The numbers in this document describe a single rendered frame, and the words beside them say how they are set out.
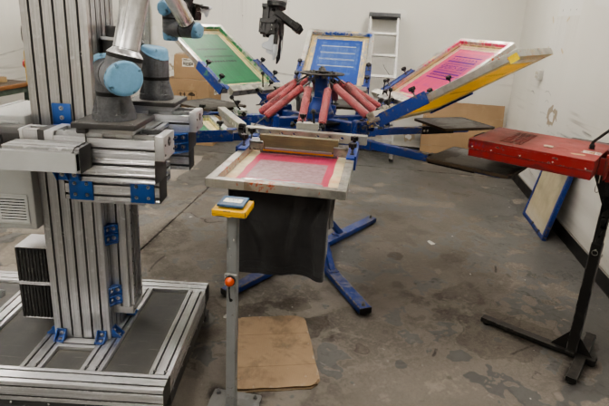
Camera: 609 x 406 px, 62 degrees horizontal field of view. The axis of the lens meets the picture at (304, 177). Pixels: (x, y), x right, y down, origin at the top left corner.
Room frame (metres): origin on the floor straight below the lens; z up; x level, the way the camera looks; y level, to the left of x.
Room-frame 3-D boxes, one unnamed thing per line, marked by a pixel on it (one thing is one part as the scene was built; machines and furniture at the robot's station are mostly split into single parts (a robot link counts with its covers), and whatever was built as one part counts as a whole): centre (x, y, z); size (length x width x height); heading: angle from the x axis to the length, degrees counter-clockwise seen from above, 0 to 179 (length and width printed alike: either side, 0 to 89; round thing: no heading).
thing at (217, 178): (2.33, 0.07, 0.97); 0.79 x 0.58 x 0.04; 172
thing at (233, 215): (1.79, 0.26, 0.48); 0.22 x 0.22 x 0.96; 82
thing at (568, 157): (2.50, -1.20, 1.06); 0.61 x 0.46 x 0.12; 52
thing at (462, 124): (3.63, -0.70, 0.91); 1.34 x 0.40 x 0.08; 112
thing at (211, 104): (3.79, 0.45, 0.91); 1.34 x 0.40 x 0.08; 52
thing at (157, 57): (2.30, 0.70, 1.42); 0.13 x 0.12 x 0.14; 65
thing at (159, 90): (2.29, 0.69, 1.31); 0.15 x 0.15 x 0.10
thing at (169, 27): (2.58, 0.69, 1.56); 0.11 x 0.08 x 0.11; 65
